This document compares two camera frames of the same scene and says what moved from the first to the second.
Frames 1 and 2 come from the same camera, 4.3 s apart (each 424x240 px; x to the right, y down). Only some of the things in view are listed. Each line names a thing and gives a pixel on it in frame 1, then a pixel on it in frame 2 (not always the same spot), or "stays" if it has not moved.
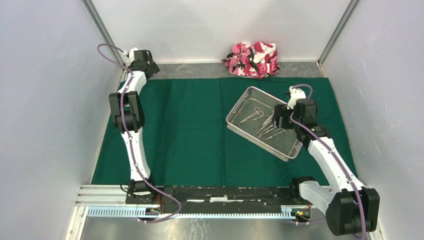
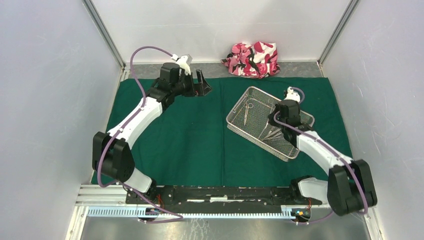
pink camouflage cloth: (257, 60) stays
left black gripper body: (153, 68) to (194, 90)
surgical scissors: (257, 112) to (247, 106)
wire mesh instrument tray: (253, 118) stays
